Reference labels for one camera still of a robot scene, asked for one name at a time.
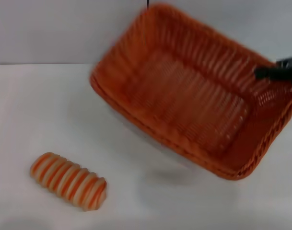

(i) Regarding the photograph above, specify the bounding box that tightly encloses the orange woven plastic basket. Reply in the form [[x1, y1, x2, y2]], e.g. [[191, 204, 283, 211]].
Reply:
[[89, 2, 292, 182]]

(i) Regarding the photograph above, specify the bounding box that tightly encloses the orange striped toy bread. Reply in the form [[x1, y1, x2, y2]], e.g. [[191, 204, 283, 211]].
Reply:
[[29, 151, 107, 213]]

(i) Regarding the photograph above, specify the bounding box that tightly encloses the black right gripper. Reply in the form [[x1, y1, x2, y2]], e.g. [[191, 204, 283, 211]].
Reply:
[[255, 53, 292, 87]]

